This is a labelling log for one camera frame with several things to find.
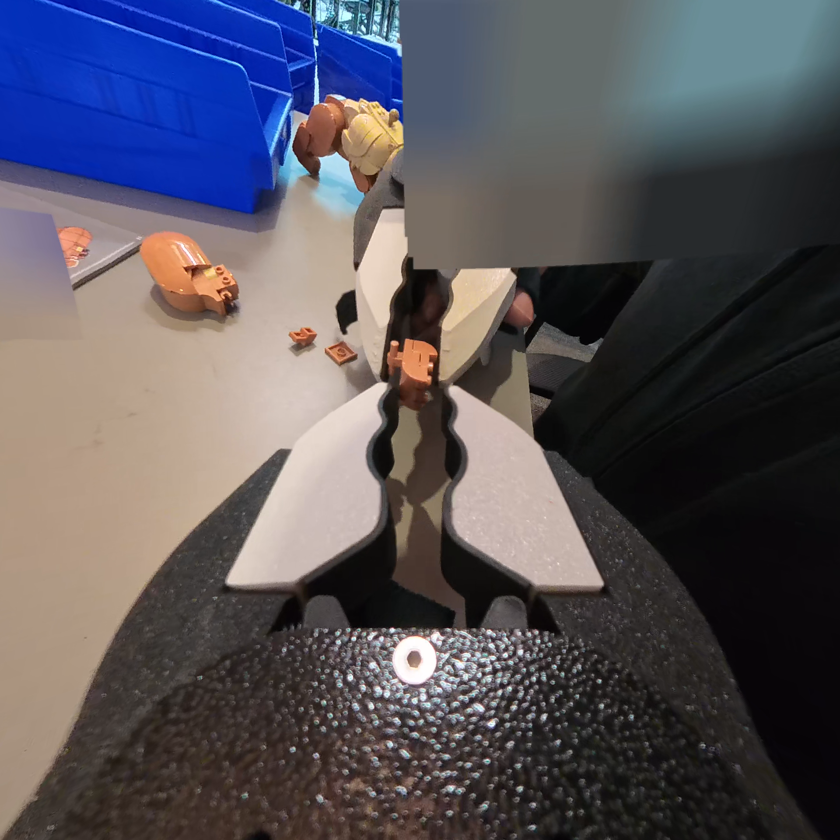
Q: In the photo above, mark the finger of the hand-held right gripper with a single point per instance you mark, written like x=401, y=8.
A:
x=479, y=315
x=378, y=295

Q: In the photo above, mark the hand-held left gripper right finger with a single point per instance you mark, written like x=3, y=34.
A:
x=525, y=512

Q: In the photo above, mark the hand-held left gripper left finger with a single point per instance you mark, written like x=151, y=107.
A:
x=315, y=512

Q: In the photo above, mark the small brown brick plate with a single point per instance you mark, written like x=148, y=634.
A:
x=414, y=365

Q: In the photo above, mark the small brown brick piece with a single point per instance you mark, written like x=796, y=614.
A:
x=302, y=336

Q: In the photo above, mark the round brown brick assembly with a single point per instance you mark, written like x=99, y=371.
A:
x=190, y=272

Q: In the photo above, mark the grey desk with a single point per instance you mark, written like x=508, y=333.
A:
x=131, y=420

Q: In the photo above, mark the square brown brick plate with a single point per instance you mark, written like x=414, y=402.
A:
x=341, y=352

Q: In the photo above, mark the brown and tan brick assembly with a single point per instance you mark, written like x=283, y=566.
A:
x=348, y=138

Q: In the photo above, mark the row of blue plastic bins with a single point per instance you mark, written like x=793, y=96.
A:
x=145, y=105

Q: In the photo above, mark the grey instruction booklet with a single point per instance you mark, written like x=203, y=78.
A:
x=92, y=250

